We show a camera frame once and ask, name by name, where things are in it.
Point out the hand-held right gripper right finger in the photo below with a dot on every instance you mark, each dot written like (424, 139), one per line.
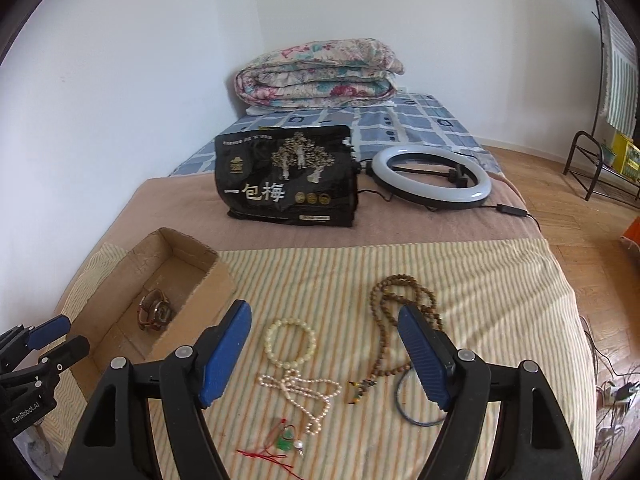
(425, 360)

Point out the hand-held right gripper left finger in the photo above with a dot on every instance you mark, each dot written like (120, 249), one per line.
(225, 355)

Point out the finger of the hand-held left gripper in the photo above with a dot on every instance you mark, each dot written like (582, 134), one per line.
(67, 352)
(47, 332)

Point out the thin blue bangle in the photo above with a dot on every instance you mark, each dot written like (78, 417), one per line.
(407, 412)

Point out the cardboard box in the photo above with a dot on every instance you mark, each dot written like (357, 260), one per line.
(210, 285)

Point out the yellow striped towel blanket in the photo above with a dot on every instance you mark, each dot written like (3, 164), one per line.
(500, 310)

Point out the brown blanket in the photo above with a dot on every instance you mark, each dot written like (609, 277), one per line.
(175, 200)

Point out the black printed snack bag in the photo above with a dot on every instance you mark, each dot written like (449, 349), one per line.
(280, 180)

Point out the blue checked bedsheet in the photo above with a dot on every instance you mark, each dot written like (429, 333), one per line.
(400, 125)

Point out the orange cloth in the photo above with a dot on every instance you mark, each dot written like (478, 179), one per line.
(632, 235)

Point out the white pillow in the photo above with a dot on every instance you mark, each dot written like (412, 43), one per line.
(255, 110)

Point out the black metal clothes rack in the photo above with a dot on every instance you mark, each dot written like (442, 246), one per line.
(571, 152)

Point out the yellow box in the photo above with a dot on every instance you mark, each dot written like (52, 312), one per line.
(627, 157)

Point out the folded floral quilt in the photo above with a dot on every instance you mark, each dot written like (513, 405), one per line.
(320, 75)

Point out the hanging striped cloth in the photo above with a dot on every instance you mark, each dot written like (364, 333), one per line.
(620, 85)

